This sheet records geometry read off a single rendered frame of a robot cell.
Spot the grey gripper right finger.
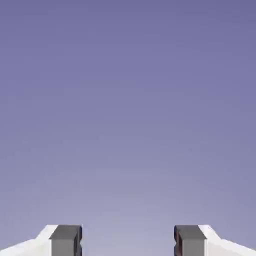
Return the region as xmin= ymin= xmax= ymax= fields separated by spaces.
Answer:
xmin=173 ymin=224 xmax=256 ymax=256

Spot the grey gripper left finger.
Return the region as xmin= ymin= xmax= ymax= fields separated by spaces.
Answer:
xmin=0 ymin=224 xmax=83 ymax=256

